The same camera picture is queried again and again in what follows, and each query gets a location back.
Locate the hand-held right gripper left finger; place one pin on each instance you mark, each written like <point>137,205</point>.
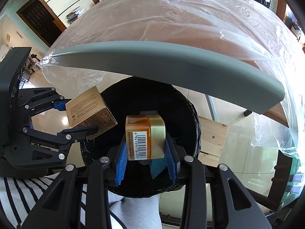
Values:
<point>121,164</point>

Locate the green glass side table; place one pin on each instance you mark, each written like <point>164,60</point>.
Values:
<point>296,167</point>

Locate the black trash bin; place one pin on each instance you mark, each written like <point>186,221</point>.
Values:
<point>178,114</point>

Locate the blue cloth wipe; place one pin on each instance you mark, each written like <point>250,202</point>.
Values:
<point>157,169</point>

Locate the person's grey trouser leg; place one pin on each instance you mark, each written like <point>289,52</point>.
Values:
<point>135,212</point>

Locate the orange jar with gold lid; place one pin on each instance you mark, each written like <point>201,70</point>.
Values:
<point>143,136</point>

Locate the brown cardboard box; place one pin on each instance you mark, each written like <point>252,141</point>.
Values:
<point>88,109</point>

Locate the stack of magazines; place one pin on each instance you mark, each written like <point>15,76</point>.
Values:
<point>75,15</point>

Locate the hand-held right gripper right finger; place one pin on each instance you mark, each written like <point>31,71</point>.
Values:
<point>171,162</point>

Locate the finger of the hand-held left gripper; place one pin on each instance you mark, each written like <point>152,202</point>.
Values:
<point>60,106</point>
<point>76,130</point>

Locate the dark wooden door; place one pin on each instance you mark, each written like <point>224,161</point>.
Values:
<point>40,21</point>

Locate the clear plastic table cover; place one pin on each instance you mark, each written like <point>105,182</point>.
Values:
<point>166,21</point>

